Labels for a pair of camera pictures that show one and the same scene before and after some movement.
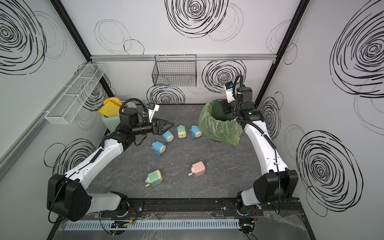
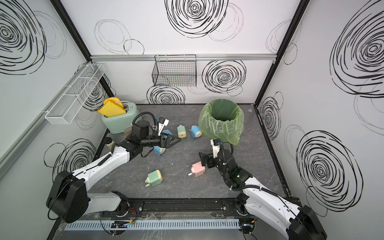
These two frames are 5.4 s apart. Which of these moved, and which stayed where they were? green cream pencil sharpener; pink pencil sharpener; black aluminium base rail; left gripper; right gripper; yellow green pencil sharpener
Moved: right gripper; left gripper
Stayed: green cream pencil sharpener; black aluminium base rail; pink pencil sharpener; yellow green pencil sharpener
